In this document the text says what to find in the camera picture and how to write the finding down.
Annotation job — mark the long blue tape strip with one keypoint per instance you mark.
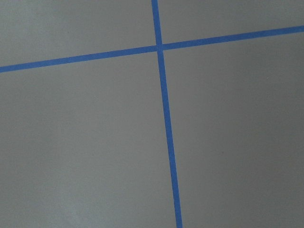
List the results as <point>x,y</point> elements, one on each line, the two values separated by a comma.
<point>166,113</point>

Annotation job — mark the crossing blue tape strip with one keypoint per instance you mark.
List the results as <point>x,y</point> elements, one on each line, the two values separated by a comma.
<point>148,49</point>

